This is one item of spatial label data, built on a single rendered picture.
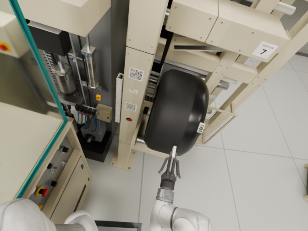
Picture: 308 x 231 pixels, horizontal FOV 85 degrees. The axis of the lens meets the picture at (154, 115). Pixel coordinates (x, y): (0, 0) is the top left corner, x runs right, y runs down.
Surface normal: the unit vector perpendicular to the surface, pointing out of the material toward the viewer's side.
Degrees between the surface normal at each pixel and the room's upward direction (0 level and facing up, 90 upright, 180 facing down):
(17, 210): 39
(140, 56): 90
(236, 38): 90
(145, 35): 90
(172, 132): 60
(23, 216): 43
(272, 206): 0
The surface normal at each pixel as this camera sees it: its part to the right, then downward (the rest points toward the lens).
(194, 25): -0.21, 0.80
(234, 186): 0.20, -0.54
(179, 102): 0.09, -0.15
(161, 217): -0.41, -0.49
